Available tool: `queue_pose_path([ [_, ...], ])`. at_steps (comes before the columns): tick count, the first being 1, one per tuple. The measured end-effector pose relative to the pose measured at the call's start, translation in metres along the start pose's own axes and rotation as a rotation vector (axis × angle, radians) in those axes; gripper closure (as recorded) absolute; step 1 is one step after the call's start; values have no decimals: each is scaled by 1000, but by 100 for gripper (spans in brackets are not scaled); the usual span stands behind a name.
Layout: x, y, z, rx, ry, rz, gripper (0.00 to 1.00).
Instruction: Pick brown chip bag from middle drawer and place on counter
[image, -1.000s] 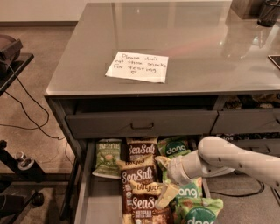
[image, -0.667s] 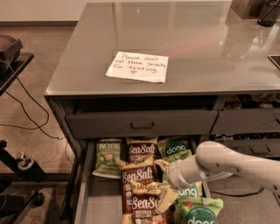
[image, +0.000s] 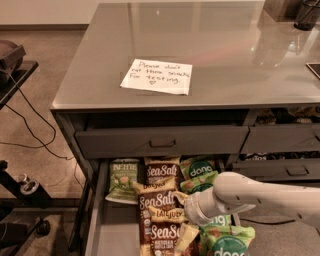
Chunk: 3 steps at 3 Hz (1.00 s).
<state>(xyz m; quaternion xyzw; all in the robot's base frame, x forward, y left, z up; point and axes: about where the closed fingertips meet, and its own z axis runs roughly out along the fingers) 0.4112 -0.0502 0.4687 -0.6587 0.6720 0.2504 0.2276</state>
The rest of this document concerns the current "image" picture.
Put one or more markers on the brown sea salt bag front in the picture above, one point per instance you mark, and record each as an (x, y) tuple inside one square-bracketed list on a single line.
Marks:
[(165, 231)]

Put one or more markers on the green dang bag front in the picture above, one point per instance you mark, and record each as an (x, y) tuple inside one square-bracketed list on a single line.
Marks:
[(225, 240)]

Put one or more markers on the green white snack bag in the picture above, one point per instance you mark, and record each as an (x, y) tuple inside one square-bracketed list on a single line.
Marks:
[(123, 173)]

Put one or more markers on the green dang bag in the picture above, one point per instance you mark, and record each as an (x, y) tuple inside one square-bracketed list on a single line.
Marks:
[(218, 222), (225, 240), (197, 166), (199, 183)]

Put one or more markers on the brown sea salt bag middle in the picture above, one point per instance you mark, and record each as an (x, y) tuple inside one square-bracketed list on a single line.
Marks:
[(159, 195)]

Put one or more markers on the top left drawer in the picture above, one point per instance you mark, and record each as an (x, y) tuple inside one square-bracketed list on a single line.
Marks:
[(160, 141)]

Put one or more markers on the black mesh cup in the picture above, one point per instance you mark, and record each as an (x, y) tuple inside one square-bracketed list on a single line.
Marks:
[(307, 15)]

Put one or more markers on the brown sea salt bag back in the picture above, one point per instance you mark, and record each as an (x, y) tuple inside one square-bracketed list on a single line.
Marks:
[(158, 168)]

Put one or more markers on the handwritten paper note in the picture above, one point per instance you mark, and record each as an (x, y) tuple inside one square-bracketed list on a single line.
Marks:
[(158, 76)]

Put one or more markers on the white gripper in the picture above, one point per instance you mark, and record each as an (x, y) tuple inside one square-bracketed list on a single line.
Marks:
[(192, 206)]

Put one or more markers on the brown sea salt bag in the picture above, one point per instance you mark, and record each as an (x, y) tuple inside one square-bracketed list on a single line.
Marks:
[(159, 195), (158, 168), (165, 231)]

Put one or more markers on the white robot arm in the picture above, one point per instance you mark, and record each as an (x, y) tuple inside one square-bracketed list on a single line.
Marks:
[(233, 193)]

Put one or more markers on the open middle left drawer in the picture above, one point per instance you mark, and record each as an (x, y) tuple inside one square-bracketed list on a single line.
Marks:
[(114, 227)]

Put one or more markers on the top right drawer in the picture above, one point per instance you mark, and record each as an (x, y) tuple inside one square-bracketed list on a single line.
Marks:
[(282, 138)]

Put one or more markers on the grey metal drawer cabinet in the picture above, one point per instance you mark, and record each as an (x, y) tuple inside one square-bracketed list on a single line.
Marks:
[(248, 70)]

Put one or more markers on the middle right drawer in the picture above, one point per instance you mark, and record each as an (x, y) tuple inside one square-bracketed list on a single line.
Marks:
[(280, 170)]

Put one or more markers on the green dang bag back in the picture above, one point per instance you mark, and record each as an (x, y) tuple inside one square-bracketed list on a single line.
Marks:
[(197, 166)]

